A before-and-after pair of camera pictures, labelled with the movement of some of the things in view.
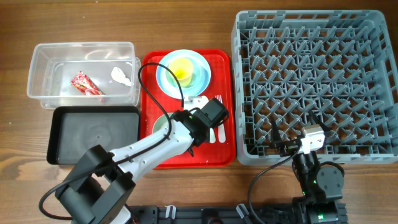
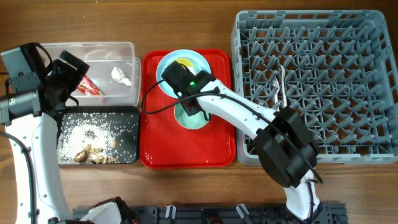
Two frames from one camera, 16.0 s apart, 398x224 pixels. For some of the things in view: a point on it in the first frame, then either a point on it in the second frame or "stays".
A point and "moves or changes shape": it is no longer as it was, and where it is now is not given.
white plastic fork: [221, 129] -> [276, 85]
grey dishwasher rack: [340, 65] stays
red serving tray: [153, 101] stays
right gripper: [288, 147] -> [191, 112]
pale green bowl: [160, 123] moves or changes shape
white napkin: [118, 75] stays
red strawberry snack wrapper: [82, 82] stays
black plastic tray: [73, 130] stays
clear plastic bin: [84, 74] stays
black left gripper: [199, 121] -> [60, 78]
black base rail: [231, 214] stays
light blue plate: [192, 70] stays
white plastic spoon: [198, 102] -> [283, 73]
